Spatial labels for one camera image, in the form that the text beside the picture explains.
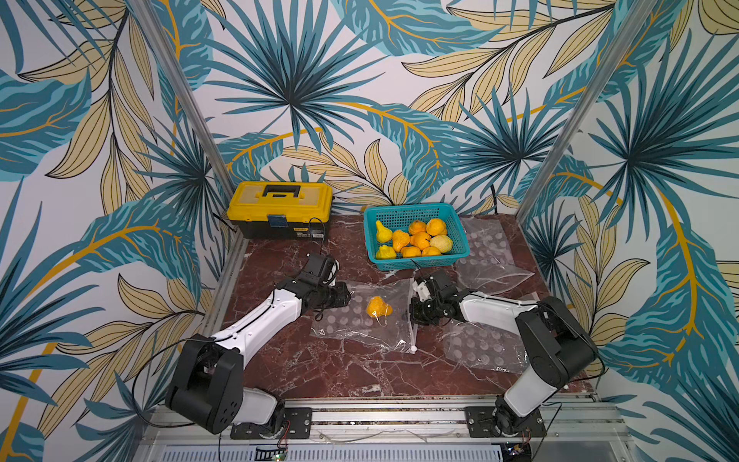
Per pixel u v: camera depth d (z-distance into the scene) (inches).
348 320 36.3
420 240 41.5
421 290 33.9
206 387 16.1
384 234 42.1
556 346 18.4
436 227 41.6
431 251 40.2
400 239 41.9
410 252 40.0
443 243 40.7
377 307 34.8
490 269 39.4
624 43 28.8
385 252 39.5
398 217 47.7
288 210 40.3
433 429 28.9
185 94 32.2
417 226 42.9
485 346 34.4
